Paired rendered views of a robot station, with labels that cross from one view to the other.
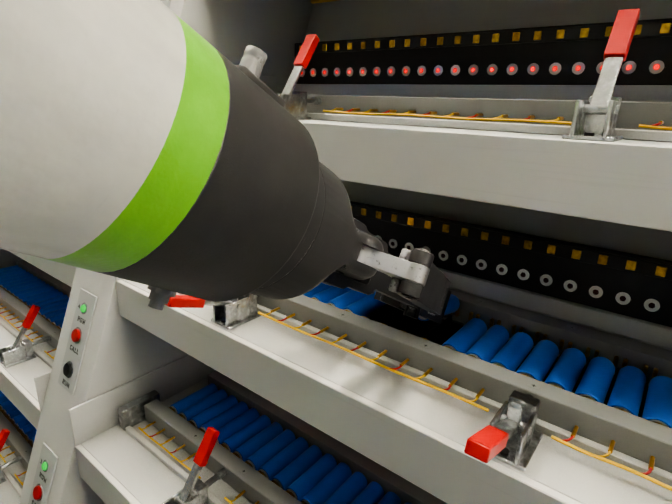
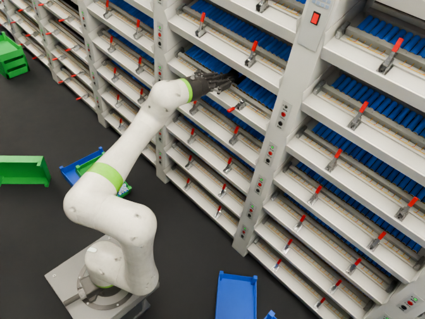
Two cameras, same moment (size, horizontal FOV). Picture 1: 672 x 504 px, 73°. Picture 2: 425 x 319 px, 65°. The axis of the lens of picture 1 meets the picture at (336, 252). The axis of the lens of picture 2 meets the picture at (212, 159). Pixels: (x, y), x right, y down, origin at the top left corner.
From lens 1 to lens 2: 1.13 m
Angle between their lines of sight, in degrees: 45
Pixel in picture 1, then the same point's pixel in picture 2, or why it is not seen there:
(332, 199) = (205, 87)
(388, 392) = (224, 97)
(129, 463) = not seen: hidden behind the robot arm
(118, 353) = (170, 77)
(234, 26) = not seen: outside the picture
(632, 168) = (250, 73)
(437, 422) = (231, 102)
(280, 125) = (197, 88)
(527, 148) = (239, 65)
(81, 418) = not seen: hidden behind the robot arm
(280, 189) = (198, 94)
